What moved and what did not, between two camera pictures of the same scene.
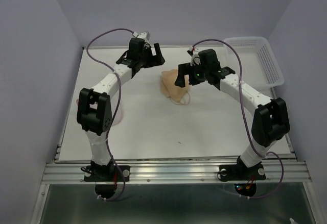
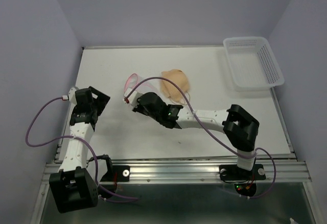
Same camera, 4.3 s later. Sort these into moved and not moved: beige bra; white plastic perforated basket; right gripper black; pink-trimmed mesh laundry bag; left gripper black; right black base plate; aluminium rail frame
Moved: pink-trimmed mesh laundry bag; left gripper black; right gripper black
Not moved: aluminium rail frame; white plastic perforated basket; right black base plate; beige bra
